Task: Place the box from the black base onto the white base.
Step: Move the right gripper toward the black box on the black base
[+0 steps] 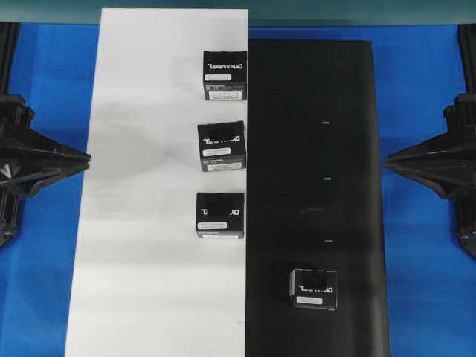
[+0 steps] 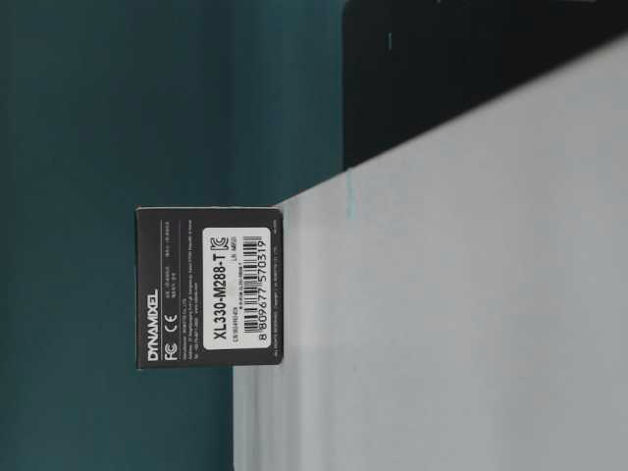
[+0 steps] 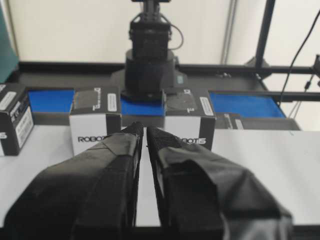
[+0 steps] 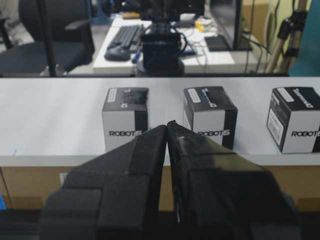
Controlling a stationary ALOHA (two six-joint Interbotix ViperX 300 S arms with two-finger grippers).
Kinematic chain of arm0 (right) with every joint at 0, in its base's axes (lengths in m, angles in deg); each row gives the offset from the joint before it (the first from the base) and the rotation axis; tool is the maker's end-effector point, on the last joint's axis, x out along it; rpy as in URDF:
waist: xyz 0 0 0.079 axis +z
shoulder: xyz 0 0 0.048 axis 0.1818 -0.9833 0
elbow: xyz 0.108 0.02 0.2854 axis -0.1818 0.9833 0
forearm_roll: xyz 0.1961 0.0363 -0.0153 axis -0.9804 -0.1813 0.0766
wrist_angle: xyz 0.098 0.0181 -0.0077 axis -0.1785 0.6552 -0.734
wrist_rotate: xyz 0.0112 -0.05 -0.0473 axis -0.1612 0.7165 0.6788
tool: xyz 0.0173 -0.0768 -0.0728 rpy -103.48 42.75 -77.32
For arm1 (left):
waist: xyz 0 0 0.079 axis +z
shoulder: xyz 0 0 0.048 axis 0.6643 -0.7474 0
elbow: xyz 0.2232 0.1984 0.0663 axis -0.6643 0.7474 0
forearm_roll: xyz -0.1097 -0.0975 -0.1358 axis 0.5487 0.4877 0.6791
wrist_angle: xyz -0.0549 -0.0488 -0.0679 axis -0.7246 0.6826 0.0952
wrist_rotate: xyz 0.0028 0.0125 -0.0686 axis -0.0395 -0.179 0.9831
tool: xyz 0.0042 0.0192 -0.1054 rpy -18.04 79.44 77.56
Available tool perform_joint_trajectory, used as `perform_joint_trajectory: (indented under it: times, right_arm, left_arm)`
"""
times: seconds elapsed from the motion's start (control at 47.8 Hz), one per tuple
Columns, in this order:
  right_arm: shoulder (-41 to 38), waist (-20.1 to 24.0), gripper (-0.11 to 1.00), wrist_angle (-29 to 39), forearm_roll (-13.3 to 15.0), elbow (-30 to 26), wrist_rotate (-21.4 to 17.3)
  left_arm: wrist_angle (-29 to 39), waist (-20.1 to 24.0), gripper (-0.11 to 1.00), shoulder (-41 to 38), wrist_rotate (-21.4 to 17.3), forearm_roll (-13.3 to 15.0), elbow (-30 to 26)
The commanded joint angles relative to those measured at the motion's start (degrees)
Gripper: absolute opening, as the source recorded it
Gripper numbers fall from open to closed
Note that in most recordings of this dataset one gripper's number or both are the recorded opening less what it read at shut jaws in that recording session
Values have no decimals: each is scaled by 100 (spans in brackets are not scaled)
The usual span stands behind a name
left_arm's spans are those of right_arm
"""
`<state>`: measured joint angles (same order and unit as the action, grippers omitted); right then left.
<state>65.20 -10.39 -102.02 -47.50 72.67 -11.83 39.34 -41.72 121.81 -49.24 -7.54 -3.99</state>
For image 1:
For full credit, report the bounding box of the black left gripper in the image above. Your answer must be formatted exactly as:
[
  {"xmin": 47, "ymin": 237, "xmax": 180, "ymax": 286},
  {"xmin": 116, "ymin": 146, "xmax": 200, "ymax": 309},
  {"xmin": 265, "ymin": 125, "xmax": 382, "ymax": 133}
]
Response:
[{"xmin": 1, "ymin": 95, "xmax": 91, "ymax": 199}]

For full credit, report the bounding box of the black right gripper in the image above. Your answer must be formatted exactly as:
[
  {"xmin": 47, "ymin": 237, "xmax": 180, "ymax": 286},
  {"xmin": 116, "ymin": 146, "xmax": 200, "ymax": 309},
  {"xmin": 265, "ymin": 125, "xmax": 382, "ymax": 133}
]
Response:
[{"xmin": 385, "ymin": 94, "xmax": 475, "ymax": 200}]

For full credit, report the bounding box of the black dynamixel box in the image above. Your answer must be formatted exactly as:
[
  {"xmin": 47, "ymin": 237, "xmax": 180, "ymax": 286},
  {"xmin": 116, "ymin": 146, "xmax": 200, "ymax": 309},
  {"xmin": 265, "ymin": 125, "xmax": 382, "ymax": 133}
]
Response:
[
  {"xmin": 196, "ymin": 192, "xmax": 245, "ymax": 239},
  {"xmin": 202, "ymin": 51, "xmax": 248, "ymax": 101},
  {"xmin": 197, "ymin": 120, "xmax": 247, "ymax": 172},
  {"xmin": 289, "ymin": 268, "xmax": 338, "ymax": 311}
]

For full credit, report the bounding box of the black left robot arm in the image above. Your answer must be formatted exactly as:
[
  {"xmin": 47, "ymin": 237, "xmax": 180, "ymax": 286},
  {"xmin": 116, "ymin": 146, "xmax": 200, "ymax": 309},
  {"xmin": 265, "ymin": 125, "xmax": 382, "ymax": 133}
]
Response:
[{"xmin": 1, "ymin": 22, "xmax": 91, "ymax": 247}]

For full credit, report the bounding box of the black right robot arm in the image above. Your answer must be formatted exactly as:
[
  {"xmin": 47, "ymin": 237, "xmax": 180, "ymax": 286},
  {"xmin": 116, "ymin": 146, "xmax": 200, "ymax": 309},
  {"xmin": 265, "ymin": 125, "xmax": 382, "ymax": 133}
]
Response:
[{"xmin": 385, "ymin": 24, "xmax": 475, "ymax": 257}]

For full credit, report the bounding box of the black base box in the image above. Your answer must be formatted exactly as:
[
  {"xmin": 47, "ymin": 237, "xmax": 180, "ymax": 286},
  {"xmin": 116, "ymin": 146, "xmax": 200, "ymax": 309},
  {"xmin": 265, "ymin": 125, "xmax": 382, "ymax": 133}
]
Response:
[{"xmin": 245, "ymin": 39, "xmax": 390, "ymax": 356}]

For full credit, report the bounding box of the white base box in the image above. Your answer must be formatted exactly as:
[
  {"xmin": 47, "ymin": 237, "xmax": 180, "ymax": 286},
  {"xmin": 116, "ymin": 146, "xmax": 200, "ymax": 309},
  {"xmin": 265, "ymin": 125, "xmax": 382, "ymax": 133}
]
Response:
[{"xmin": 65, "ymin": 8, "xmax": 248, "ymax": 356}]

